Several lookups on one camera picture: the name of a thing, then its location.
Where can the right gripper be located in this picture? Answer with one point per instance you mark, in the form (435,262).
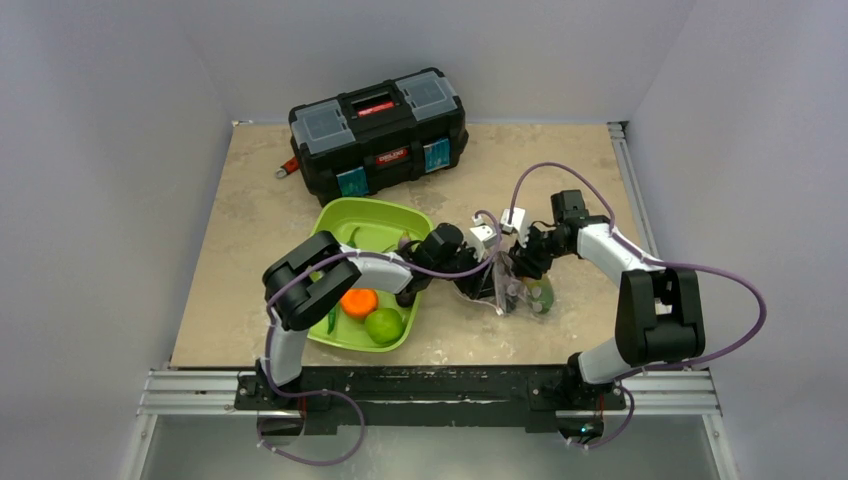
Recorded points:
(525,259)

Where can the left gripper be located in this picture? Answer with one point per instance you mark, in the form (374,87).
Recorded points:
(479,285)

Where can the clear zip top bag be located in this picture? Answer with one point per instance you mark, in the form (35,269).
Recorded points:
(480,287)

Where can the black fake grapes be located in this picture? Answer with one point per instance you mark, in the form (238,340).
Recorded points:
(508,289)

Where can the orange green fake mango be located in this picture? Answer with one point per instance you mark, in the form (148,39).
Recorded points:
(541,295)

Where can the green fake apple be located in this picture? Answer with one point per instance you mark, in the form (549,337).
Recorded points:
(384,326)

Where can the green plastic tray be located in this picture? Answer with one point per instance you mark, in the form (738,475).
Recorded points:
(382,225)

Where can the orange fake fruit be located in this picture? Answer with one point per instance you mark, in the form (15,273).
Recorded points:
(357,304)

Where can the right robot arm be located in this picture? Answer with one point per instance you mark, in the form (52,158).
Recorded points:
(658,315)

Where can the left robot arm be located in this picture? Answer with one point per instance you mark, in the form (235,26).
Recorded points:
(303,286)

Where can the black plastic toolbox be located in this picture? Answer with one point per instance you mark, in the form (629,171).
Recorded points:
(358,143)

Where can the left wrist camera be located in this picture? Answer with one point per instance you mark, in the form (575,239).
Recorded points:
(485,236)

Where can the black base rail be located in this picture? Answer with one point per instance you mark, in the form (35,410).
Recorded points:
(536,398)

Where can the aluminium frame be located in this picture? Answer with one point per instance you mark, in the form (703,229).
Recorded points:
(687,392)

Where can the red handled tool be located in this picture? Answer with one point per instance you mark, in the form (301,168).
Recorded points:
(287,168)

